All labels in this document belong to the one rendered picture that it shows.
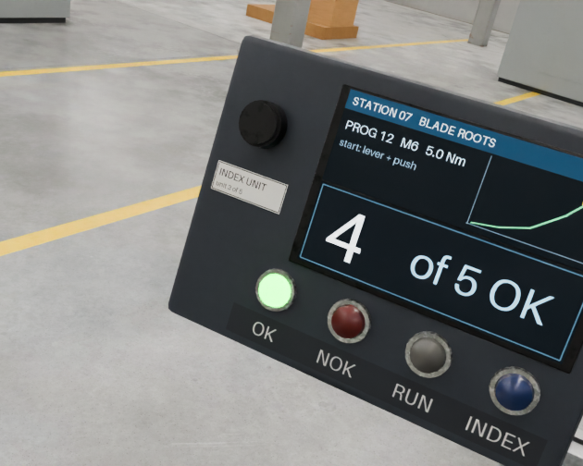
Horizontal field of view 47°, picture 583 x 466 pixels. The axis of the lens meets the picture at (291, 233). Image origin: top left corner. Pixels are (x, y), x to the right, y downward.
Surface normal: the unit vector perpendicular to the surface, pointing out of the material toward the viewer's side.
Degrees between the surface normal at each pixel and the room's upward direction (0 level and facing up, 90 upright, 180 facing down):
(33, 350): 0
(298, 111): 75
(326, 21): 90
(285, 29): 90
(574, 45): 90
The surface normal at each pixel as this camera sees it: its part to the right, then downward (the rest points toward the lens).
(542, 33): -0.58, 0.25
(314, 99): -0.37, 0.07
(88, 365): 0.18, -0.88
